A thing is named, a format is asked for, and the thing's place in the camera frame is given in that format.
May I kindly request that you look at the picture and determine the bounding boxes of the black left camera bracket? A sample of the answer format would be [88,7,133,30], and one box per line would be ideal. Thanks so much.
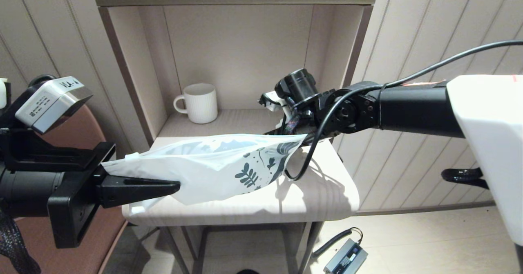
[0,102,105,173]

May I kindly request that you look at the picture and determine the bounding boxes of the light wooden shelf desk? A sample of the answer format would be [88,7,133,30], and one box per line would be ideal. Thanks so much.
[92,0,379,274]

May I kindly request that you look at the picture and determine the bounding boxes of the white floral zip pouch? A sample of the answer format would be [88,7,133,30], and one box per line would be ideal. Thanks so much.
[101,133,308,206]

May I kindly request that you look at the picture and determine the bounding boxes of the black corrugated power cable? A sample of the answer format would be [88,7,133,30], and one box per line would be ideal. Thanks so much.
[312,227,364,259]

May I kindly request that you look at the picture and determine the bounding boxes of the white ribbed ceramic mug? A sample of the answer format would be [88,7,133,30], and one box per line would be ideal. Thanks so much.
[173,83,219,124]

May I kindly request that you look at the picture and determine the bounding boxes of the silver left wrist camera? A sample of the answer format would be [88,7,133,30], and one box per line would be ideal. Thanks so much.
[15,76,94,135]

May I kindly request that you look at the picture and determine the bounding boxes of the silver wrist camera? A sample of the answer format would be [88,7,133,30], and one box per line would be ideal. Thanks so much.
[258,91,295,116]
[15,76,94,135]

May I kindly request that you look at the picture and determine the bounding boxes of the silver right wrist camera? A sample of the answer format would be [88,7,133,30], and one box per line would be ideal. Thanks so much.
[258,91,295,116]

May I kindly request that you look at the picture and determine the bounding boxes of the brown upholstered chair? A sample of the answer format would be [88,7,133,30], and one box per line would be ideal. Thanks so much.
[0,95,152,274]

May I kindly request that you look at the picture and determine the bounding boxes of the grey power adapter box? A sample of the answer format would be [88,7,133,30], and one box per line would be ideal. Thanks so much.
[324,238,369,274]

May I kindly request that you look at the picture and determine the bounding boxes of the black left camera cable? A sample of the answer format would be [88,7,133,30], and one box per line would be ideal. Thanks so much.
[28,74,58,88]

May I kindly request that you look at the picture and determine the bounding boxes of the braided right arm cable sleeve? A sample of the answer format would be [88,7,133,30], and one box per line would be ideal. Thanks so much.
[286,112,303,135]

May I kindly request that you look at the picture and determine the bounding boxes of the braided left arm cable sleeve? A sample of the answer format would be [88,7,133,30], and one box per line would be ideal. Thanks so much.
[0,208,42,274]

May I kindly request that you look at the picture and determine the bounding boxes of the braided arm cable sleeve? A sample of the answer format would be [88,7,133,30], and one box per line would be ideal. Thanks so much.
[286,112,303,135]
[0,208,42,274]

